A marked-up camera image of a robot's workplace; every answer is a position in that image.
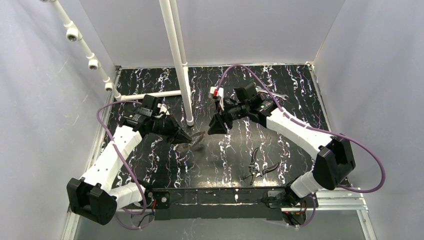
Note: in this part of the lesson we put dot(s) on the black wire stripper pliers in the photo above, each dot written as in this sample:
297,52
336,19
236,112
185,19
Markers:
254,170

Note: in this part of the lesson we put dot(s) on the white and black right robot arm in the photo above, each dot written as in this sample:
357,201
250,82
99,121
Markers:
333,155

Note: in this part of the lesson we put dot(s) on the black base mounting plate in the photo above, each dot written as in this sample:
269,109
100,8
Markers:
260,211

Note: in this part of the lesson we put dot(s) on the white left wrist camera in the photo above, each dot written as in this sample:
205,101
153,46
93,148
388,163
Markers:
164,111

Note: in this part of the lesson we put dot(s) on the white PVC pipe frame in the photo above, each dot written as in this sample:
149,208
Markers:
143,33

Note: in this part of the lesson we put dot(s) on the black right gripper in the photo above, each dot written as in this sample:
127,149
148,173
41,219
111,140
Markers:
223,116

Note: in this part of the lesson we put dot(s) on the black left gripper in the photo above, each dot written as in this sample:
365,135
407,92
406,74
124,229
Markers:
174,130

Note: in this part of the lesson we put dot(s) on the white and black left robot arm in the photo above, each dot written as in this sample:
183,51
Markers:
109,184

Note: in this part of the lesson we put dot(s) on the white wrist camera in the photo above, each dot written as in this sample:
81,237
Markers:
217,94
164,111

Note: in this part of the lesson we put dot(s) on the silver open-end wrench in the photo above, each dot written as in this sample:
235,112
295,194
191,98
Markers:
277,95

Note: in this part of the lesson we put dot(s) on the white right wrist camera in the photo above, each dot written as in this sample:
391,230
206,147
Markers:
217,94

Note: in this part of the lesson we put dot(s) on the aluminium extrusion rail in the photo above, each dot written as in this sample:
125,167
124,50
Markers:
274,198

